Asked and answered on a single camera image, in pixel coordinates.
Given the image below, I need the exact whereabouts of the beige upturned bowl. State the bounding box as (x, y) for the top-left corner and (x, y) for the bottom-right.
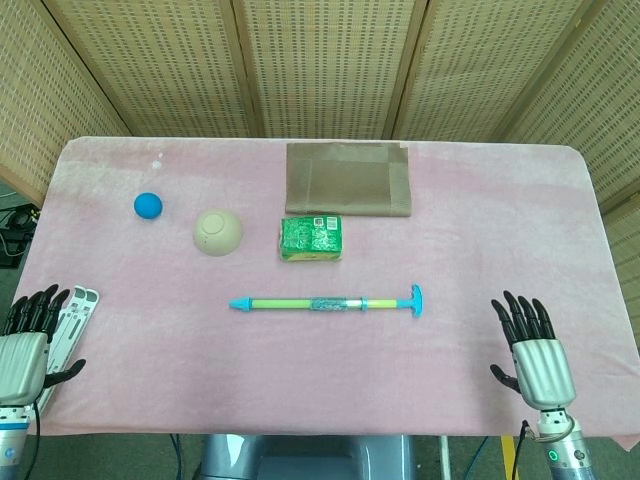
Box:
(193, 208), (245, 258)

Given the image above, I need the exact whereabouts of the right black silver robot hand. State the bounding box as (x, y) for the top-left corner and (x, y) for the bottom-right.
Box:
(489, 290), (576, 412)

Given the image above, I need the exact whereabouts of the black cables and device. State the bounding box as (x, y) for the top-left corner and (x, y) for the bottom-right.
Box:
(0, 199), (39, 269)

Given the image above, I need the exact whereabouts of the green and teal pen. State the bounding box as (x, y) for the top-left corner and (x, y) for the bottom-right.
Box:
(249, 283), (427, 318)

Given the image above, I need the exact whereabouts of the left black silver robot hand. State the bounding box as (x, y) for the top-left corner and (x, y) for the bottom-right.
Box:
(0, 283), (87, 407)

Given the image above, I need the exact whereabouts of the blue ball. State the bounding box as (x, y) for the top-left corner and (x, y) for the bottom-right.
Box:
(133, 192), (164, 221)

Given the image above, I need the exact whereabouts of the brown folded cloth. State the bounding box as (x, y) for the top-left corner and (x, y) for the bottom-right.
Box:
(283, 141), (414, 219)

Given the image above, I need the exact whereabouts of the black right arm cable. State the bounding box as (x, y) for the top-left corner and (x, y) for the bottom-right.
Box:
(516, 419), (532, 480)

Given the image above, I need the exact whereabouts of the pink tablecloth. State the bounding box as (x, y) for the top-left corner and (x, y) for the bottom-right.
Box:
(9, 135), (640, 451)

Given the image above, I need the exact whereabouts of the grey robot torso base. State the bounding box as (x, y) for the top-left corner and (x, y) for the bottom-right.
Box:
(197, 433), (416, 480)

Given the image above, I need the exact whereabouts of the green packaged sponge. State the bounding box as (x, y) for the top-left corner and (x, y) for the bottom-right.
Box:
(277, 214), (346, 264)

